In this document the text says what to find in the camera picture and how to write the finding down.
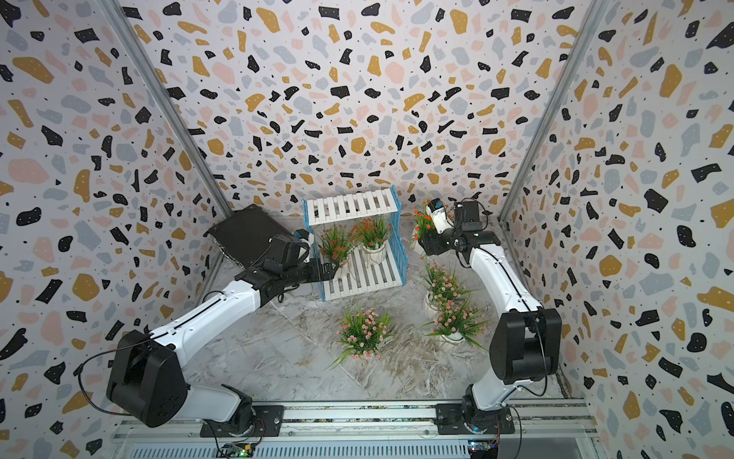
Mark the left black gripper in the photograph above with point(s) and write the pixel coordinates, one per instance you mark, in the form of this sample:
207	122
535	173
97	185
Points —
314	264

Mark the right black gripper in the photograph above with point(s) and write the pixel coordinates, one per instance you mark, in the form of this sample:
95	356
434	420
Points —
429	240

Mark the red flower pot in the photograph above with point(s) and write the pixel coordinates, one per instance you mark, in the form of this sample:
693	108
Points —
371	236
336	244
423	226

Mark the blue white slatted rack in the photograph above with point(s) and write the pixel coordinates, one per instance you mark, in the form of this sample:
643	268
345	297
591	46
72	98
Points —
357	276

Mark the pink flower pot front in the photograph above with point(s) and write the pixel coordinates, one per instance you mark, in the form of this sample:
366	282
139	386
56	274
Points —
362	334

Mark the pink flower pot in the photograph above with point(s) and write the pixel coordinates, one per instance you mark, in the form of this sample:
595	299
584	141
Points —
362	334
458	321
444	289

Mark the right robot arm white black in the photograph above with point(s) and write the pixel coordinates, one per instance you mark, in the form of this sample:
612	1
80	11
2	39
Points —
525	344

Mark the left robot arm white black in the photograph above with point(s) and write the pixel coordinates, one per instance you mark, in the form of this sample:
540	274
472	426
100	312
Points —
147	379

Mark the pink flower pot back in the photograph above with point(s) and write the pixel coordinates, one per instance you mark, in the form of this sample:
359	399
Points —
444	289

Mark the pink flower pot right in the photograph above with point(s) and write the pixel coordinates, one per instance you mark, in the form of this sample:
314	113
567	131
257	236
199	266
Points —
458	321

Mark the black square box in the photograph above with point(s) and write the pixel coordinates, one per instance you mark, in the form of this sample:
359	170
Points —
244	236

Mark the green circuit board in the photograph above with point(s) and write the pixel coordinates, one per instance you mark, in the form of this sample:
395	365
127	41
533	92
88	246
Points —
237	450

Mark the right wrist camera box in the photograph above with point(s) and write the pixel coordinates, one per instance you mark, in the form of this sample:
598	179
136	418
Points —
437	212

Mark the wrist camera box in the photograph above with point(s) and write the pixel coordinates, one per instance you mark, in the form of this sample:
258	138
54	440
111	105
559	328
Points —
303	234
437	212

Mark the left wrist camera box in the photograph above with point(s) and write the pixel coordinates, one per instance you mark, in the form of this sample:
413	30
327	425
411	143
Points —
303	234

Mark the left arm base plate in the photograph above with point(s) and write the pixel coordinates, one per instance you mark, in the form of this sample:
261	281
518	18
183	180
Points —
255	421

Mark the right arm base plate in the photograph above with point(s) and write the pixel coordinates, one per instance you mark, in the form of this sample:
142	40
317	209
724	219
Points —
463	419

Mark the aluminium rail frame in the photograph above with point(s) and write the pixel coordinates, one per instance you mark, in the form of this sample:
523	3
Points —
545	428

